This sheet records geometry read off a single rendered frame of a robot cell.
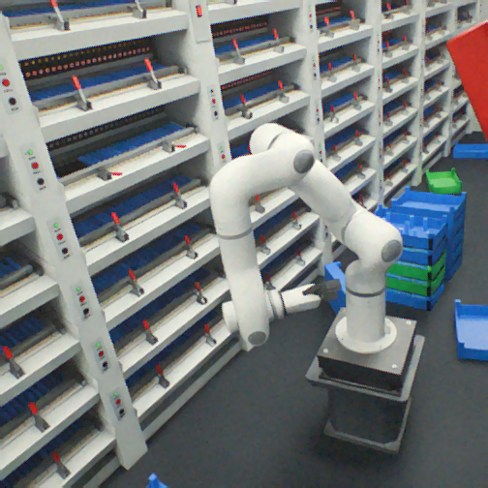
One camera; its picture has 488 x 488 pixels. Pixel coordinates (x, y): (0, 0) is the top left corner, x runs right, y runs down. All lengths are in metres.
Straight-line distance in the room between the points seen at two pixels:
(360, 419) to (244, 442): 0.42
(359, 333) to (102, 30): 1.14
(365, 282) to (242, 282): 0.39
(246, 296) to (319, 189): 0.32
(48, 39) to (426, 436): 1.64
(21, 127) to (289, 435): 1.30
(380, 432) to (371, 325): 0.38
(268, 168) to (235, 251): 0.22
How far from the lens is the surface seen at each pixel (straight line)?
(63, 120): 1.38
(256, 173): 1.09
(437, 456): 1.78
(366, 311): 1.48
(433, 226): 2.38
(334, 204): 1.24
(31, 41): 1.35
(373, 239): 1.30
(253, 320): 1.20
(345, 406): 1.69
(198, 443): 1.86
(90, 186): 1.45
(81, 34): 1.43
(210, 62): 1.76
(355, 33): 2.70
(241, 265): 1.19
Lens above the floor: 1.37
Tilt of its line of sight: 26 degrees down
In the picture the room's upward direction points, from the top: 9 degrees counter-clockwise
